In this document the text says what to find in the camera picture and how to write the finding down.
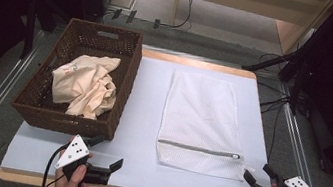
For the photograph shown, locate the black metal stand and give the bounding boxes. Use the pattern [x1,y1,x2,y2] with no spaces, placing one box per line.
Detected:
[19,0,60,64]

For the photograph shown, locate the hanging black cable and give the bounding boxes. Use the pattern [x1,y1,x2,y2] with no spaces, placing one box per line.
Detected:
[159,0,198,33]

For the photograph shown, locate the light wooden shelf unit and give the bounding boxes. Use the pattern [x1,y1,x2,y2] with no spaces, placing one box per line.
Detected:
[167,0,333,62]

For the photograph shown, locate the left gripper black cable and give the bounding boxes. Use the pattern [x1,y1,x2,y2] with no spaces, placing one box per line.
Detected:
[40,140,71,187]

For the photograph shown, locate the cream cloth garment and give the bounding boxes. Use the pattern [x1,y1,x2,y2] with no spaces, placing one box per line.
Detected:
[45,48,123,123]

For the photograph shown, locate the white mesh laundry bag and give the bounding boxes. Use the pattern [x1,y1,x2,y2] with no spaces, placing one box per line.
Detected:
[152,67,270,184]

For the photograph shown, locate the black floor cables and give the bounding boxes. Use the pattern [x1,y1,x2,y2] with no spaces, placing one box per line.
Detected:
[244,51,298,163]

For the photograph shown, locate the black tripod stand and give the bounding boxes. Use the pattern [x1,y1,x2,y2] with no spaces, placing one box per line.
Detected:
[235,0,325,118]

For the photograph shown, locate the wooden table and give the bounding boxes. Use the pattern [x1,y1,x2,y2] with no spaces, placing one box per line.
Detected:
[0,28,298,187]

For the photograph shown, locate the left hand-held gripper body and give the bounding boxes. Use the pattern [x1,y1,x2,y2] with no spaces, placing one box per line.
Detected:
[53,132,117,187]

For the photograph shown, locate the black power plug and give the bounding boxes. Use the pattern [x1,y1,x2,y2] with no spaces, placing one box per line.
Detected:
[125,8,138,26]
[152,18,162,31]
[110,7,123,21]

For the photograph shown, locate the brown wicker basket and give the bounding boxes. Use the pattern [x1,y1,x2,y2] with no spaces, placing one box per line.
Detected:
[7,9,147,145]

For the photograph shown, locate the pale blue table mat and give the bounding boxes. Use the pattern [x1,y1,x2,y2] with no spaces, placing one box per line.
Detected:
[0,37,296,187]

